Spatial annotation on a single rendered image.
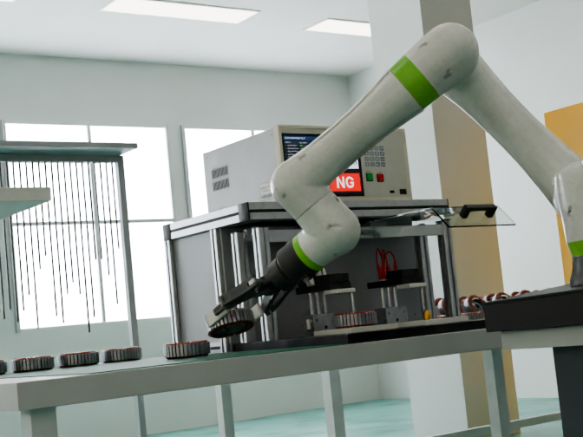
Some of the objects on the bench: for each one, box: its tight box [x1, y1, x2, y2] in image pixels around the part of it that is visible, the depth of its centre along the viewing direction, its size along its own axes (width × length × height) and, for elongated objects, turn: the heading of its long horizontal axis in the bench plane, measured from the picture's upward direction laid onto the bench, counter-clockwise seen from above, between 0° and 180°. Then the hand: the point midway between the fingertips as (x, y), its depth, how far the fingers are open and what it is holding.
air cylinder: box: [374, 306, 408, 325], centre depth 296 cm, size 5×8×6 cm
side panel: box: [164, 228, 236, 354], centre depth 292 cm, size 28×3×32 cm
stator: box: [331, 310, 377, 329], centre depth 270 cm, size 11×11×4 cm
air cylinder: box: [302, 312, 336, 336], centre depth 282 cm, size 5×8×6 cm
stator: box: [163, 340, 211, 360], centre depth 261 cm, size 11×11×4 cm
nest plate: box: [388, 316, 468, 327], centre depth 284 cm, size 15×15×1 cm
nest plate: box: [314, 323, 398, 336], centre depth 270 cm, size 15×15×1 cm
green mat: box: [0, 343, 347, 379], centre depth 258 cm, size 94×61×1 cm
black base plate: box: [235, 318, 486, 352], centre depth 278 cm, size 47×64×2 cm
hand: (230, 318), depth 249 cm, fingers closed on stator, 11 cm apart
